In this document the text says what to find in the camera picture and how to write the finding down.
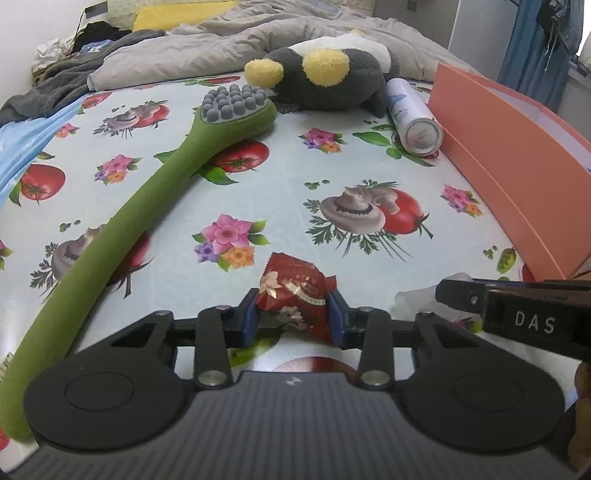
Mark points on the white crumpled cloth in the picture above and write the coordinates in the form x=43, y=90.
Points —
x=51, y=50

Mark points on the blue curtain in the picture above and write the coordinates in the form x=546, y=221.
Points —
x=526, y=60

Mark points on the black clothes pile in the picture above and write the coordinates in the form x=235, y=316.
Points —
x=101, y=34

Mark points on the yellow pillow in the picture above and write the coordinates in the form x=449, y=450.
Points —
x=175, y=16

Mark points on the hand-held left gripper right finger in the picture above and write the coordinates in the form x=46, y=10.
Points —
x=336, y=323

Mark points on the red snack packet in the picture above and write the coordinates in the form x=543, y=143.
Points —
x=295, y=286

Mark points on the grey penguin plush toy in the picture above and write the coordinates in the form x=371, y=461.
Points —
x=295, y=87

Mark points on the blue and white bag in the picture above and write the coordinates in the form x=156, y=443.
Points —
x=94, y=46

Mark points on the dark wall switch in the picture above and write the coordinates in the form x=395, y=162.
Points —
x=412, y=4

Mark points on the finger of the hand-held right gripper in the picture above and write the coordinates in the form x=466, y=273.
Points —
x=461, y=295

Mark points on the wall power socket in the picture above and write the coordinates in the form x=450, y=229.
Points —
x=96, y=9

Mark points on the hanging denim clothes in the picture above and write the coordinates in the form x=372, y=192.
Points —
x=563, y=23

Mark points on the clear plastic packet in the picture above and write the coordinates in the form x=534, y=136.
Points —
x=415, y=300

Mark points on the pink cardboard box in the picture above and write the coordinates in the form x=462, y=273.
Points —
x=498, y=152

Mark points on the white spray can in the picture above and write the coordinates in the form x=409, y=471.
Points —
x=406, y=110

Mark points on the fruit and flower printed mat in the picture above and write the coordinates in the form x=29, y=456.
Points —
x=286, y=184

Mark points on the dark grey blanket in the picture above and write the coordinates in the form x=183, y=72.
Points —
x=46, y=87

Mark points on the grey wardrobe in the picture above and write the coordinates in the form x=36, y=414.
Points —
x=480, y=27

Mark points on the cream quilted headboard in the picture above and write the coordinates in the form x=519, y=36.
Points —
x=122, y=8

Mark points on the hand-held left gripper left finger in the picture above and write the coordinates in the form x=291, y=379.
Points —
x=249, y=318

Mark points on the grey duvet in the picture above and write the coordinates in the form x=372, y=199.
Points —
x=207, y=46

